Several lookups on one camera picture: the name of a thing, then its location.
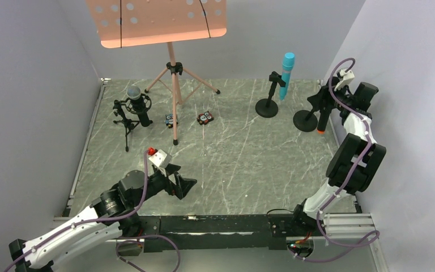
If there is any black orange-tipped microphone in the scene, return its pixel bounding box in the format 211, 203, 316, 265
317, 98, 332, 134

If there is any black round-base mic stand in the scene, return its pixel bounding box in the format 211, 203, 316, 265
255, 71, 286, 118
293, 95, 320, 132

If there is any black shock mount tripod stand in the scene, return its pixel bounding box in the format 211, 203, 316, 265
113, 100, 142, 152

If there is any blue microphone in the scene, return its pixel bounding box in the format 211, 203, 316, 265
279, 52, 295, 100

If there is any black silver-grille microphone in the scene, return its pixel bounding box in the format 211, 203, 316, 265
125, 86, 153, 127

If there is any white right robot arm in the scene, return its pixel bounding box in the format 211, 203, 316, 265
292, 82, 386, 232

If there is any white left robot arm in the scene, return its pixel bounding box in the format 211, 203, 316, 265
6, 170, 197, 271

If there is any pink music stand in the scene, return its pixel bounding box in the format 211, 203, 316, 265
86, 0, 227, 145

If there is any red owl number tile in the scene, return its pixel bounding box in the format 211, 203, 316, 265
197, 111, 214, 125

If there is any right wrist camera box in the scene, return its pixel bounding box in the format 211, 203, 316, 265
334, 69, 355, 91

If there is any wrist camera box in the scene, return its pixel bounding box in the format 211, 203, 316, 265
147, 147, 172, 172
334, 69, 355, 91

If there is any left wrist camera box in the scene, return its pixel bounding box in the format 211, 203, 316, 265
147, 147, 172, 172

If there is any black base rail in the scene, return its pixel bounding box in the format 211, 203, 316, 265
120, 213, 322, 253

